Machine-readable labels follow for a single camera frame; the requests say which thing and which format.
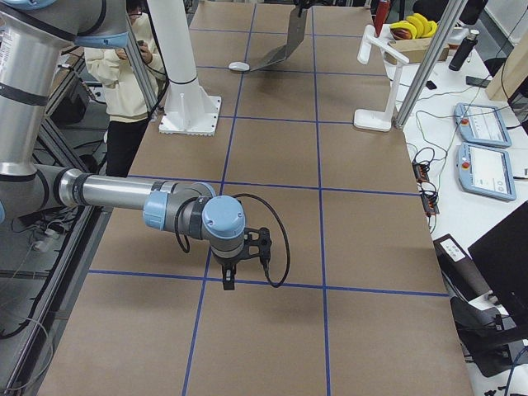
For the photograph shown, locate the cardboard box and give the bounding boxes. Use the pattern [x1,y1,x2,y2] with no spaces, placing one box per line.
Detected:
[384,38,450,64]

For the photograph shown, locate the white desk lamp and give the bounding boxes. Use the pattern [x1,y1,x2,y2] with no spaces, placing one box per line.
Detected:
[353,24,410,133]

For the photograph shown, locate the black monitor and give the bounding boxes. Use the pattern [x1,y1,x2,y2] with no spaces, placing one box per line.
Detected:
[467,200,528,318]

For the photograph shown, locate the teach pendant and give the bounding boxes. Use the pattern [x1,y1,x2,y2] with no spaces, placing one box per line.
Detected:
[456,143,516,201]
[454,102,512,149]

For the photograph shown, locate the grey laptop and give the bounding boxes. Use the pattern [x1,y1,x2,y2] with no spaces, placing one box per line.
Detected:
[250,4,307,72]

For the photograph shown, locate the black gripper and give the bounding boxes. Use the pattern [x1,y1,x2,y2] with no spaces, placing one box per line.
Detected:
[294,0,309,17]
[214,227,272,290]

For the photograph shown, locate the person in cream sweater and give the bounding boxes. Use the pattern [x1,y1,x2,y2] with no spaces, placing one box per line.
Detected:
[84,1,164,177]

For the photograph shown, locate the lower teach pendant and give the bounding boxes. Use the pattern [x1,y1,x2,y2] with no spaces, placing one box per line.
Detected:
[456,143,516,201]

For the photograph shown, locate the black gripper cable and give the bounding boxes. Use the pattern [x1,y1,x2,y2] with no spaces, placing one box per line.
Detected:
[173,192,290,288]

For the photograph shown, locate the black water bottle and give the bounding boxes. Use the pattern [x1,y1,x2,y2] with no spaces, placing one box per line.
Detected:
[448,29,479,71]

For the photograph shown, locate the yellow bananas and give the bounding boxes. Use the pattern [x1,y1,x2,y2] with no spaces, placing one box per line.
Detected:
[389,13,438,40]

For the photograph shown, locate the red bottle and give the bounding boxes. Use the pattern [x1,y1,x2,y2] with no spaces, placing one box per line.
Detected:
[374,0,391,37]

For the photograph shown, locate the white computer mouse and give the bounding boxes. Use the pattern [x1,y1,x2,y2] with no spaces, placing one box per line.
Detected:
[228,62,250,73]

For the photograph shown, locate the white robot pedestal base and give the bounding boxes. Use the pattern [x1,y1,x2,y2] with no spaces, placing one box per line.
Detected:
[148,0,222,136]

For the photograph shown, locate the upper teach pendant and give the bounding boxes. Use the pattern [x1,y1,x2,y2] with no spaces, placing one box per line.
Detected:
[454,102,512,149]

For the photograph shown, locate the aluminium frame post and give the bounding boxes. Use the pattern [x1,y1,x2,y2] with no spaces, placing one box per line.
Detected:
[393,0,467,130]

